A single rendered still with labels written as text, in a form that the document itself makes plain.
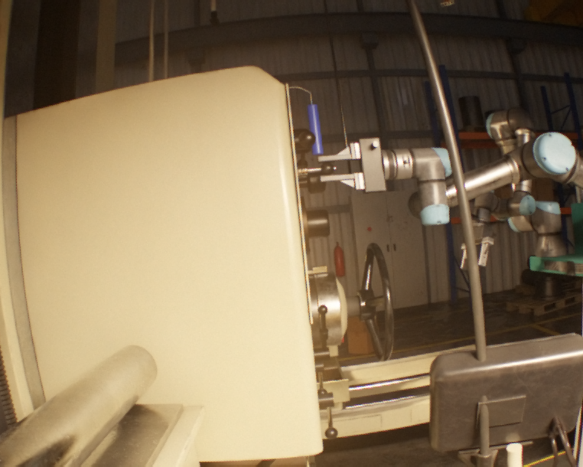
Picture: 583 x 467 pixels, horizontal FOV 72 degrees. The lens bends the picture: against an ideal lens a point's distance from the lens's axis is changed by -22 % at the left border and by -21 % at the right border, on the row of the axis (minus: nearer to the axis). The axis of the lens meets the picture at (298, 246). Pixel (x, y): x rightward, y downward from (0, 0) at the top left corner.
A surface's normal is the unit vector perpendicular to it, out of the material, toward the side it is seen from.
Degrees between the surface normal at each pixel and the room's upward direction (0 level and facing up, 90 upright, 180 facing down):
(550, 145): 87
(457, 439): 110
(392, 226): 90
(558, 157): 87
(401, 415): 90
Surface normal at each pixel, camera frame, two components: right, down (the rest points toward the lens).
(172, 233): 0.03, 0.03
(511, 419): -0.18, 0.38
